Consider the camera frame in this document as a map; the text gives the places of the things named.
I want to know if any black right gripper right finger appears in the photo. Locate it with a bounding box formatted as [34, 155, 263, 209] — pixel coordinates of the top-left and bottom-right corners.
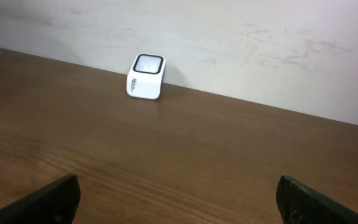
[276, 175, 358, 224]

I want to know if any white barcode scanner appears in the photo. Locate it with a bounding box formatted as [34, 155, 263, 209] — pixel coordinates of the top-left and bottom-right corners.
[126, 54, 166, 100]

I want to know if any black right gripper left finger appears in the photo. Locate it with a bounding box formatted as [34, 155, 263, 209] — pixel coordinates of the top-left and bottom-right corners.
[0, 174, 81, 224]

